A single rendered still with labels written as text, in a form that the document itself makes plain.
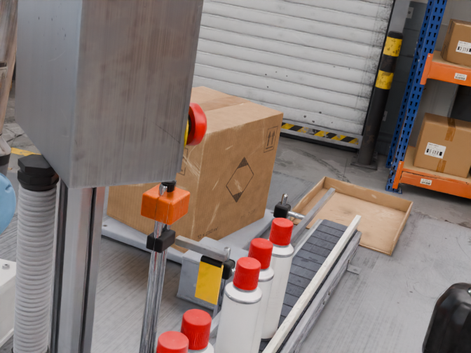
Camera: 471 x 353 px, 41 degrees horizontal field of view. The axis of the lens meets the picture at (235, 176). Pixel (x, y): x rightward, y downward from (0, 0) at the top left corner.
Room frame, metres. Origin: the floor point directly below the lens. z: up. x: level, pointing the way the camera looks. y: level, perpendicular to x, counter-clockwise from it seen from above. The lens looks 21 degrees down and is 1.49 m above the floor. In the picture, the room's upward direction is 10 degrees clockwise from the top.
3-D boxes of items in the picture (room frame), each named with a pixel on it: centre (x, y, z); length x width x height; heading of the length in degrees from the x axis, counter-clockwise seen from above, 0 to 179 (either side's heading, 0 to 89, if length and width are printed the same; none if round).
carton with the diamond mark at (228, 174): (1.35, 0.09, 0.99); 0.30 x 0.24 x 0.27; 149
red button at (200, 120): (0.53, 0.05, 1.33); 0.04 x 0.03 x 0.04; 35
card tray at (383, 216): (1.55, -0.33, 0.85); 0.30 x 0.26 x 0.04; 160
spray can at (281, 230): (0.89, -0.08, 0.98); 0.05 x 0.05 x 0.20
